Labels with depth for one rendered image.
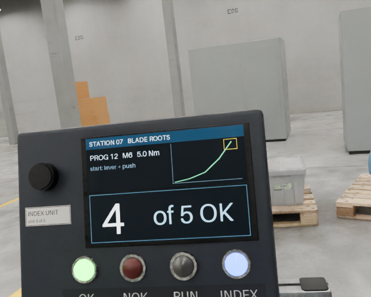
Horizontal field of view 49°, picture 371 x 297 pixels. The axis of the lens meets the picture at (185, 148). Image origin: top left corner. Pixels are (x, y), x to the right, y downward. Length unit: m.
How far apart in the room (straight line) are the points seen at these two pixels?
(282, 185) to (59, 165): 3.23
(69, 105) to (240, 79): 3.34
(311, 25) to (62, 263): 12.69
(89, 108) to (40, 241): 8.06
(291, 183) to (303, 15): 9.81
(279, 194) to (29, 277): 3.26
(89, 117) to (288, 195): 5.69
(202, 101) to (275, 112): 1.47
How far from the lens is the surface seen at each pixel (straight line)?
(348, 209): 3.74
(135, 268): 0.40
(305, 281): 0.49
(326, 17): 13.00
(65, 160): 0.43
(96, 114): 8.51
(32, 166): 0.45
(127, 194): 0.41
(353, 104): 6.31
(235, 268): 0.39
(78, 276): 0.43
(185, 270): 0.39
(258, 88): 7.92
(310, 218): 3.57
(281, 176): 3.55
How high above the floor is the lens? 1.29
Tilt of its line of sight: 9 degrees down
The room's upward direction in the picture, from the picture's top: 6 degrees counter-clockwise
